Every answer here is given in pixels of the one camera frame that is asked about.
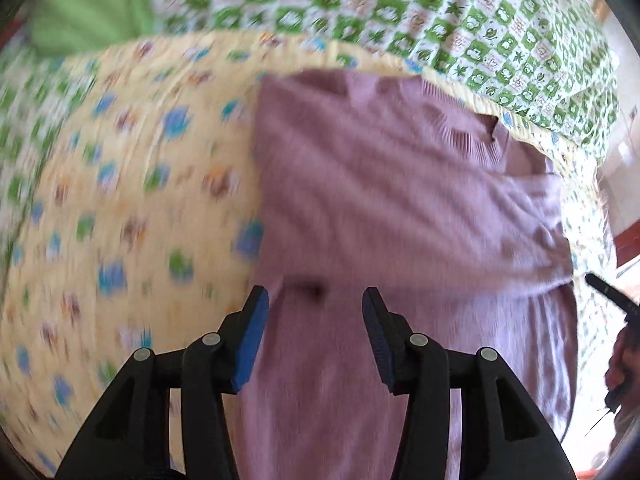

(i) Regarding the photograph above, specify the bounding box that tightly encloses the plain green cloth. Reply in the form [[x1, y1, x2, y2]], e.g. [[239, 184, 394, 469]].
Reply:
[[30, 0, 161, 58]]

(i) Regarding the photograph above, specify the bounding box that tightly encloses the purple knit sweater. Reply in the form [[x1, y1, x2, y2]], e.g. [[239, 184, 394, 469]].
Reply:
[[235, 70, 581, 480]]

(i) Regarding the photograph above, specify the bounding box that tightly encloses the person's right hand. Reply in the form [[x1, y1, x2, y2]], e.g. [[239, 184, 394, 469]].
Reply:
[[605, 327, 640, 398]]

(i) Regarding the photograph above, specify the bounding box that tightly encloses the green checked pillow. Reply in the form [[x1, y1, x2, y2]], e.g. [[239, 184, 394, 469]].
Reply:
[[0, 55, 101, 281]]

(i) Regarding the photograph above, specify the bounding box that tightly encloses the yellow bear-print bed sheet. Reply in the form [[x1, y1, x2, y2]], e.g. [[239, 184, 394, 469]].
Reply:
[[0, 30, 621, 480]]

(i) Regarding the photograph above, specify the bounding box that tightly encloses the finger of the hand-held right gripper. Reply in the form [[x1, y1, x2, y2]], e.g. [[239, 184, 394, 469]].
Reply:
[[585, 272, 640, 314]]

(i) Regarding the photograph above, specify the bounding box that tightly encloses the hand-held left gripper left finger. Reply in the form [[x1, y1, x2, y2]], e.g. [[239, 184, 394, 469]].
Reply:
[[55, 285, 271, 480]]

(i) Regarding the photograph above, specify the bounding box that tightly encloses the green checked quilt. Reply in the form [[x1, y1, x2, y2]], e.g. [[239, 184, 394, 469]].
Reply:
[[150, 0, 621, 161]]

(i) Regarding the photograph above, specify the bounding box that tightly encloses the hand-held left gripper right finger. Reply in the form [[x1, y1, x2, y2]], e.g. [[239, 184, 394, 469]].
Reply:
[[362, 287, 577, 480]]

